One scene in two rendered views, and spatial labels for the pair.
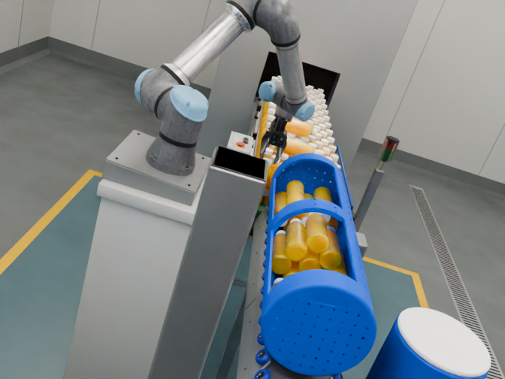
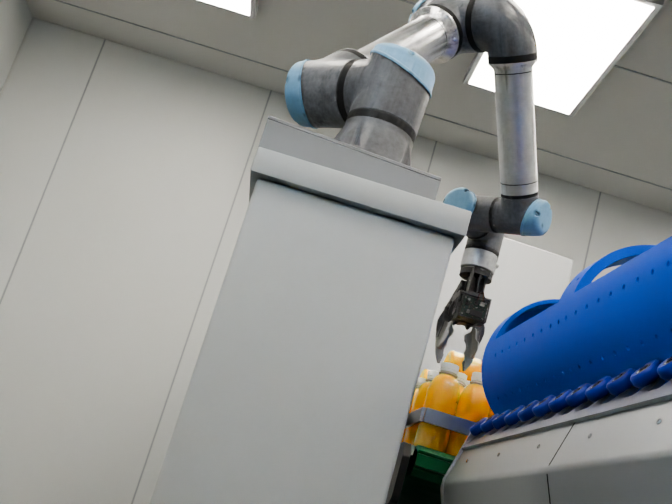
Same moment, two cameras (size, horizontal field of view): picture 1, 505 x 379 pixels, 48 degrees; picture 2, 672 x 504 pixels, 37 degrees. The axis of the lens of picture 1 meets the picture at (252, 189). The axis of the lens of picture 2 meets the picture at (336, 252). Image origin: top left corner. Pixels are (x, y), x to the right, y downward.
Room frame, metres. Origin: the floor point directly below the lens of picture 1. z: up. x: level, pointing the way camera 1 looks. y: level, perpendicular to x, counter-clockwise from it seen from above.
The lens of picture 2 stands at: (0.09, 0.25, 0.63)
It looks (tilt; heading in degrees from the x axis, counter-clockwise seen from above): 17 degrees up; 1
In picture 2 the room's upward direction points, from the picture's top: 17 degrees clockwise
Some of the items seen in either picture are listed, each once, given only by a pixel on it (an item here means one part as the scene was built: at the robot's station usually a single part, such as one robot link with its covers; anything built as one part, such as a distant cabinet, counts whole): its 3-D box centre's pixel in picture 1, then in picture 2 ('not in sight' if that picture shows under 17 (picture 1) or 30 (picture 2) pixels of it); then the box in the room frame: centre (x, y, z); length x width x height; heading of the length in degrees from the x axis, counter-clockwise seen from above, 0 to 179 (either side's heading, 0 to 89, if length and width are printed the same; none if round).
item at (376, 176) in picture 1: (337, 266); not in sight; (2.46, -0.53, 0.55); 0.04 x 0.04 x 1.10; 4
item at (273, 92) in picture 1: (277, 93); (473, 213); (2.05, 0.02, 1.39); 0.11 x 0.11 x 0.08; 52
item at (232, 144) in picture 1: (237, 152); not in sight; (2.24, 0.11, 1.05); 0.20 x 0.10 x 0.10; 4
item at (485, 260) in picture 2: (285, 110); (479, 264); (2.14, -0.03, 1.32); 0.08 x 0.08 x 0.05
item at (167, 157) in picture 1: (174, 148); (372, 153); (1.57, 0.26, 1.25); 0.15 x 0.15 x 0.10
